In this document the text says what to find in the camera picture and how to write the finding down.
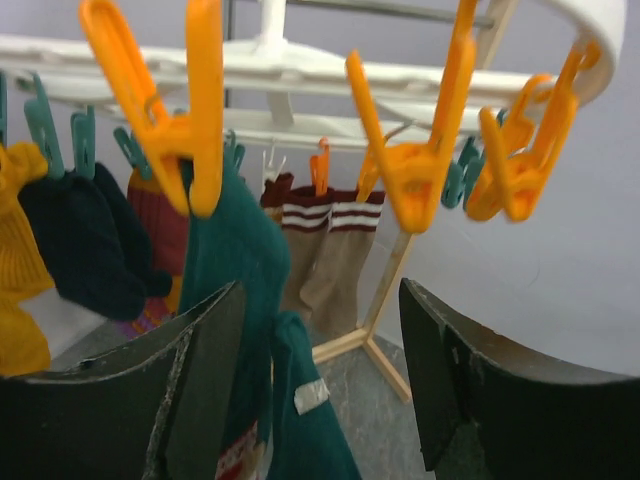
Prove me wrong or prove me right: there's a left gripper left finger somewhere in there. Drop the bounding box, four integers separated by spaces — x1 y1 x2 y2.
1 283 245 479

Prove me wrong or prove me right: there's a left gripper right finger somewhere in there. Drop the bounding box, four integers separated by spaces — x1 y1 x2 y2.
399 278 639 479

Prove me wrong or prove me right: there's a dark teal sock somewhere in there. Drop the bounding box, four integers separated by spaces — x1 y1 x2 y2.
268 312 361 480
178 159 292 480

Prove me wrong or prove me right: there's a white round sock hanger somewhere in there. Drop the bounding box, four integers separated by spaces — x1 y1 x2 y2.
0 0 626 151

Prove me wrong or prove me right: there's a navy blue sock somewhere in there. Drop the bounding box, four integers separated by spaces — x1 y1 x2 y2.
18 163 172 322

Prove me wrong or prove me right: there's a maroon patterned sock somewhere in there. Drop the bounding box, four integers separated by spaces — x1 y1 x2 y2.
119 169 188 339

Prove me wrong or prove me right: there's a mustard yellow sock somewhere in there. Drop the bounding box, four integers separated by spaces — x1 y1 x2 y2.
1 142 54 377

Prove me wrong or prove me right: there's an orange clothes peg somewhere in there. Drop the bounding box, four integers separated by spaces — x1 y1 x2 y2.
344 0 479 235
78 0 225 219
465 40 601 223

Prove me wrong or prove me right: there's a grey sock maroon cuff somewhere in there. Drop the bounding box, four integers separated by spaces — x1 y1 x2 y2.
260 173 385 338

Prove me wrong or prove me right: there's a wooden clothes rack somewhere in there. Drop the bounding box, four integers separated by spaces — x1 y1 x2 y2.
313 0 518 404

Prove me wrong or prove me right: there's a metal hanging rod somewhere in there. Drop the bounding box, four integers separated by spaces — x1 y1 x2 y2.
229 0 496 26

